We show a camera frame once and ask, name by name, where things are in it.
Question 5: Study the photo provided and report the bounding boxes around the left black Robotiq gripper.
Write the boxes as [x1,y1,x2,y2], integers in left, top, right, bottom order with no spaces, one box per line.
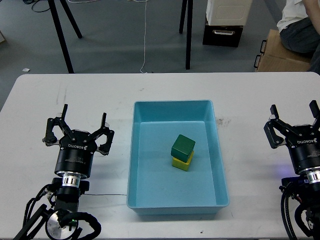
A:
[41,103,115,180]

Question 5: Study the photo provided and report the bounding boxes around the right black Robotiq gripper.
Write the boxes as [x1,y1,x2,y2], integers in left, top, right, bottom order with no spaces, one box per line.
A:
[263,100,320,175]

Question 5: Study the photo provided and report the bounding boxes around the green block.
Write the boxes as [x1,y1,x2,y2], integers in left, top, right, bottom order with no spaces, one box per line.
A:
[171,134,196,163]

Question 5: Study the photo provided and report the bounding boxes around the yellow block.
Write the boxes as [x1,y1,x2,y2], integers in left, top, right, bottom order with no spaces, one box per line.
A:
[171,150,195,172]

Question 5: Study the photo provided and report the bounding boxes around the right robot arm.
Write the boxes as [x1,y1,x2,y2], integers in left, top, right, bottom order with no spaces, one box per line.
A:
[263,100,320,240]

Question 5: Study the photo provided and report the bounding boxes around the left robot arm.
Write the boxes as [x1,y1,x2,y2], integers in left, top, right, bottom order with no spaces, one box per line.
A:
[15,105,115,240]

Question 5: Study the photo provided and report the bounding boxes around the cardboard box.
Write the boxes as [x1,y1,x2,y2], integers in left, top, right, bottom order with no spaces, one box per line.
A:
[253,29,311,72]

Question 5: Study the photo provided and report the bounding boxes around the blue plastic box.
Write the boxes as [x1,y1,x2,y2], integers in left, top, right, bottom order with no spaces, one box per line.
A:
[127,100,230,215]

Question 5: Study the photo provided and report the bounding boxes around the left black table legs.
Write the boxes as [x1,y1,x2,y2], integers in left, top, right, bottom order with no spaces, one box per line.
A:
[47,0,83,74]

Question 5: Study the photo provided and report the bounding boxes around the black table legs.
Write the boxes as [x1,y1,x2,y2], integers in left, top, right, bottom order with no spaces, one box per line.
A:
[47,0,83,74]
[178,0,194,70]

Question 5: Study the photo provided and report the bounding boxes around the seated person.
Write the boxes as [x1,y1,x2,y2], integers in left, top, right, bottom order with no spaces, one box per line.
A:
[277,0,320,74]

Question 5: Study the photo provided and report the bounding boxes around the black drawer cabinet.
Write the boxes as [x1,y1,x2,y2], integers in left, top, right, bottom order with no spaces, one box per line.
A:
[202,20,244,48]

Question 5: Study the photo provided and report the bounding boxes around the right black table legs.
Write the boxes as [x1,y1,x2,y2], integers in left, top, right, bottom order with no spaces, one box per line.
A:
[178,0,194,70]

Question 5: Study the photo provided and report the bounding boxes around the white hanging cable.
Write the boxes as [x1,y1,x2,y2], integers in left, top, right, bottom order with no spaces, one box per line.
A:
[127,0,154,74]

